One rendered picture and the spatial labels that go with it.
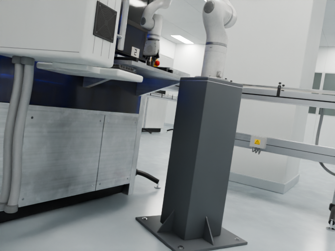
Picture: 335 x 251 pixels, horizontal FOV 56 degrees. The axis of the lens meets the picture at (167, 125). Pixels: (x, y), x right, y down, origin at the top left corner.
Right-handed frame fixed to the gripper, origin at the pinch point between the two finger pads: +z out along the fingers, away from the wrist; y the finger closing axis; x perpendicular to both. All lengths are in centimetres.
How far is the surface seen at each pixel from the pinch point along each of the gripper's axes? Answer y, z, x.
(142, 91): -10.0, 17.4, 9.6
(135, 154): -16, 64, 19
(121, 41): 37, 3, -72
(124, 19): 37, -6, -72
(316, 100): 90, 6, 93
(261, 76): 28, -18, 154
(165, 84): 7.5, 11.5, 9.7
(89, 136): -16, 50, -30
